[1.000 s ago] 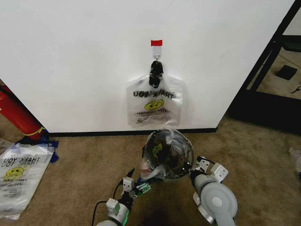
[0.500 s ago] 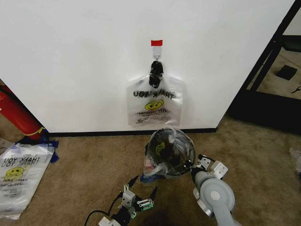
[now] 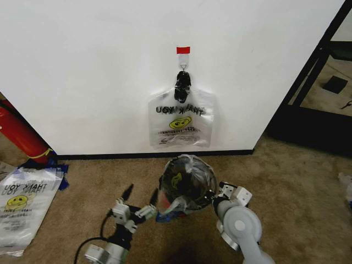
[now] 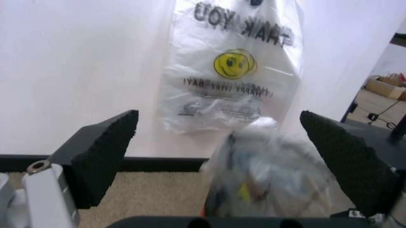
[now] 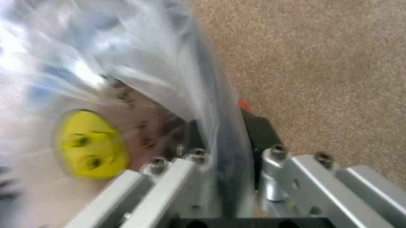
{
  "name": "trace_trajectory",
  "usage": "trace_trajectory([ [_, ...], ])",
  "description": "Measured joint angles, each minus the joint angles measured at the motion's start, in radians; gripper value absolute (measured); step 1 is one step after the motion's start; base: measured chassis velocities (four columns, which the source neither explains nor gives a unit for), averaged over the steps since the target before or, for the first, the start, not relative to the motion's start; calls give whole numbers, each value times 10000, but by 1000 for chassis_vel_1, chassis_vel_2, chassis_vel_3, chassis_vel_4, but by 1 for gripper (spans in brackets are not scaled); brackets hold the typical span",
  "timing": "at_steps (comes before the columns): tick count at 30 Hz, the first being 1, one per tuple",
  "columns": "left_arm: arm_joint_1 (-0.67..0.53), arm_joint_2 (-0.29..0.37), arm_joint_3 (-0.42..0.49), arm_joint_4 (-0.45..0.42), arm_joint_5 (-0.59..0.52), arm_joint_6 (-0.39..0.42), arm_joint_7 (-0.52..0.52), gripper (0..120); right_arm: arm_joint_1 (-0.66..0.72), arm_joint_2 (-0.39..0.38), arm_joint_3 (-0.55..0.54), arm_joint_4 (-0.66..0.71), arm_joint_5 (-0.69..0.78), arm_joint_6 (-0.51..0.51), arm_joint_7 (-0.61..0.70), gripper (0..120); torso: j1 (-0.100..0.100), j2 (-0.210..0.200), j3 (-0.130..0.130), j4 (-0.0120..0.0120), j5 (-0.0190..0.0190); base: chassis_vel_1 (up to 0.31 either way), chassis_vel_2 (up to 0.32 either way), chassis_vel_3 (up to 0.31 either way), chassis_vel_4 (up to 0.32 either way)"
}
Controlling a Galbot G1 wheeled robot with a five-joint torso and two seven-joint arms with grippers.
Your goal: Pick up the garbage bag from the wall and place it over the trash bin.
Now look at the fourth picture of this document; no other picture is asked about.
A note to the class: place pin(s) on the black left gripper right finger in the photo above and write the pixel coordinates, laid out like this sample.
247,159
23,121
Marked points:
352,166

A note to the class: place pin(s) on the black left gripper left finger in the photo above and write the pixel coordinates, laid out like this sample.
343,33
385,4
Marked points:
95,154

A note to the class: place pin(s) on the trash bin with clear liner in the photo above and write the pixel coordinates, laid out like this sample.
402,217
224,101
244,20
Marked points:
266,171

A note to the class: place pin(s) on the clear smiley-print garbage bag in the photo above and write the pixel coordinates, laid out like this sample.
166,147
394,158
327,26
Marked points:
228,90

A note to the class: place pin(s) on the brown cardboard box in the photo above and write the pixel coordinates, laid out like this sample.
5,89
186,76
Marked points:
385,86

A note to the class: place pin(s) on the black wall baseboard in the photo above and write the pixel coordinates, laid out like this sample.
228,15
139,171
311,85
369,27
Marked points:
158,164

